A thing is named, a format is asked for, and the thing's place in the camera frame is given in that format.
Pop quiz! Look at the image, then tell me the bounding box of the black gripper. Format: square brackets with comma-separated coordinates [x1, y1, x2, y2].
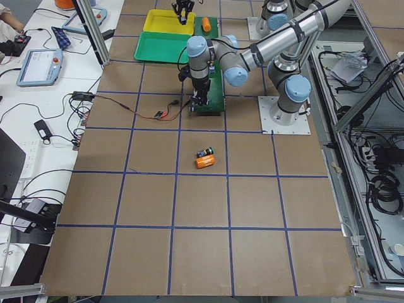
[178, 66, 211, 106]
[171, 0, 194, 15]

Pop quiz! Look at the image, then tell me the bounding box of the plain orange cylinder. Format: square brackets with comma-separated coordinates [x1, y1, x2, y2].
[201, 17, 211, 32]

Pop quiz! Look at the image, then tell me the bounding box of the green push button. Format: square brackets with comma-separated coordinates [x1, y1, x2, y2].
[196, 146, 214, 158]

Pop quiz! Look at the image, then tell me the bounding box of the orange cylinder with label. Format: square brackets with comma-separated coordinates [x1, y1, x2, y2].
[195, 155, 215, 169]

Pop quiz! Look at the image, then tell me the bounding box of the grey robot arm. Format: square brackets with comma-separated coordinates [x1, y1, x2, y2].
[178, 1, 351, 126]
[171, 0, 294, 30]

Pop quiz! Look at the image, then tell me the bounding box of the green conveyor belt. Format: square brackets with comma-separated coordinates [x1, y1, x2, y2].
[190, 17, 225, 113]

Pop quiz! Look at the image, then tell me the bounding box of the yellow plastic tray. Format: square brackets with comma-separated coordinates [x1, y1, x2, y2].
[143, 9, 196, 35]

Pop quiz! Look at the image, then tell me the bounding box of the green plastic tray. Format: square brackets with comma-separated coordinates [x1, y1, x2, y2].
[134, 32, 191, 64]

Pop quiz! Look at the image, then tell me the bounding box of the blue teach pendant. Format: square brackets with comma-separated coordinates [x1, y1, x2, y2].
[16, 49, 64, 87]
[61, 8, 108, 35]

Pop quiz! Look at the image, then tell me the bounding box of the black power adapter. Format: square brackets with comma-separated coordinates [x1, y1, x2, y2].
[71, 91, 95, 102]

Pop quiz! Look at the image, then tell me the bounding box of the white power strip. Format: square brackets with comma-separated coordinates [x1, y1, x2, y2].
[20, 140, 42, 179]

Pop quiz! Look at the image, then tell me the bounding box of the red black power cable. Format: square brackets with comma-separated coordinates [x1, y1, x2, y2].
[91, 94, 193, 122]

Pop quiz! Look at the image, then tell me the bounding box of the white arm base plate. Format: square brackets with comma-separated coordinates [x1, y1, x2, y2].
[247, 17, 268, 40]
[258, 96, 311, 136]

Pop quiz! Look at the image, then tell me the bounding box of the aluminium frame post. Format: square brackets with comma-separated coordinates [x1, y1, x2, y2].
[72, 0, 110, 66]

